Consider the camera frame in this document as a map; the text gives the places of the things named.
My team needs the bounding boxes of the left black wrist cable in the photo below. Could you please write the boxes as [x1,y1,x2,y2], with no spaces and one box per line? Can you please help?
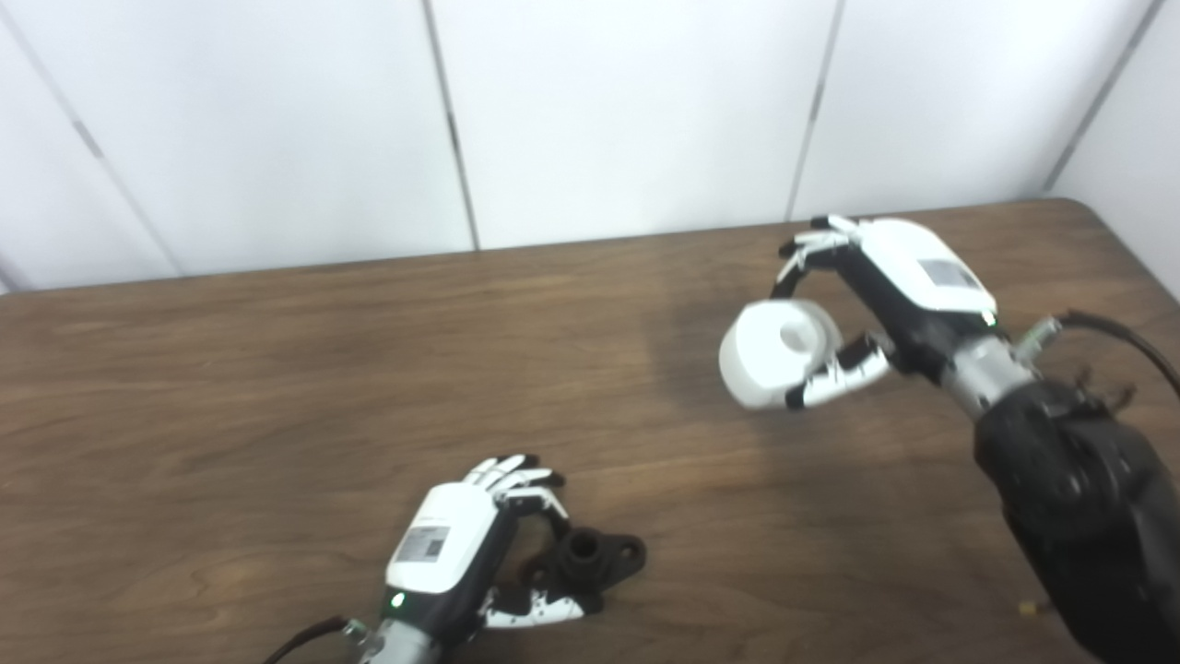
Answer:
[263,615,372,664]

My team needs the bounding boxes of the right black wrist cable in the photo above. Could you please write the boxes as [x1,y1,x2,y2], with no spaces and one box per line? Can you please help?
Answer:
[1014,311,1180,399]

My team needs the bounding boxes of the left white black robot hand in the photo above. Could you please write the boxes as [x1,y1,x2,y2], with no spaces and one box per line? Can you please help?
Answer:
[381,454,591,639]

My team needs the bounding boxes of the black plastic holder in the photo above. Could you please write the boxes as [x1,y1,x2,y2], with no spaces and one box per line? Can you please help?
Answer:
[519,528,647,616]

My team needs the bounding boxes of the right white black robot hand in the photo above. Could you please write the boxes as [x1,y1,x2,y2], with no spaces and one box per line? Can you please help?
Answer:
[770,215,1000,412]

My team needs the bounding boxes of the round white plastic piece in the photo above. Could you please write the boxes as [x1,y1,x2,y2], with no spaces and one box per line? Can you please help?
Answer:
[719,298,844,411]

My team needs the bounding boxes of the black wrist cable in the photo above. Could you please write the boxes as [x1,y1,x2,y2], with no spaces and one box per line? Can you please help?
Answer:
[1014,311,1180,399]
[263,615,372,664]

